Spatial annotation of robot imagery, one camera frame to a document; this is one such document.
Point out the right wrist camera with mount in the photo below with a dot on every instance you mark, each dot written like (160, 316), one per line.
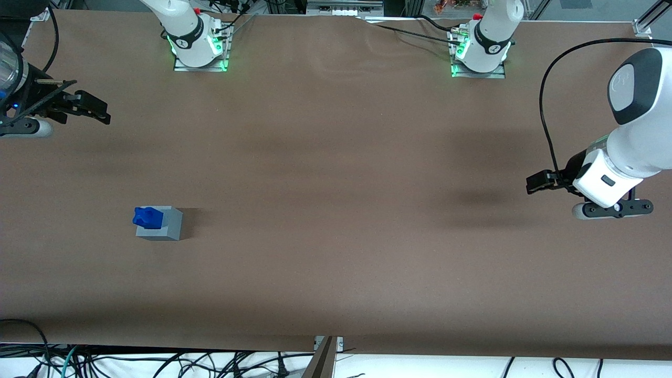
(29, 128)

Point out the blue plastic part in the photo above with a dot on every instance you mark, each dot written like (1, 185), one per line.
(147, 218)

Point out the gray square base block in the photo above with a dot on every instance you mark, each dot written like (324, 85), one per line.
(173, 226)

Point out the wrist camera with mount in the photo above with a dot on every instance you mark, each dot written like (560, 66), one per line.
(609, 209)
(29, 128)

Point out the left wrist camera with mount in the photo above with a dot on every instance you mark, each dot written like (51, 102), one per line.
(609, 209)

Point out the aluminium frame rail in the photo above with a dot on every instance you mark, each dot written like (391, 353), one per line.
(344, 6)

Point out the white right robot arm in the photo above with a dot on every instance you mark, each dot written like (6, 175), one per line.
(184, 23)

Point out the aluminium profile with bracket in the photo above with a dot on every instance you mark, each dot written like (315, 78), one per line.
(321, 362)

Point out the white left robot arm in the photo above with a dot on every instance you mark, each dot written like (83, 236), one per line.
(646, 136)

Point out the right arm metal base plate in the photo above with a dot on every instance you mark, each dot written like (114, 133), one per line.
(221, 58)

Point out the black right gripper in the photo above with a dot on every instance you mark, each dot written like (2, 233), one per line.
(35, 93)

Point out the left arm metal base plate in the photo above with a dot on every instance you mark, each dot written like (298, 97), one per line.
(499, 72)

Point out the orange background object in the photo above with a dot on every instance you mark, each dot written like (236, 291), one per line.
(451, 5)

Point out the diagonal aluminium profile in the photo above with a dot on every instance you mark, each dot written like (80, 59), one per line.
(656, 13)

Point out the metal corner bracket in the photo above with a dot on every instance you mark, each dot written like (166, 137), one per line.
(643, 29)
(40, 16)

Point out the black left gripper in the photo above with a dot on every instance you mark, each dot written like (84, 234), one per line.
(573, 167)

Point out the brown table cover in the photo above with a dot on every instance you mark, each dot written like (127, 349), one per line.
(367, 236)

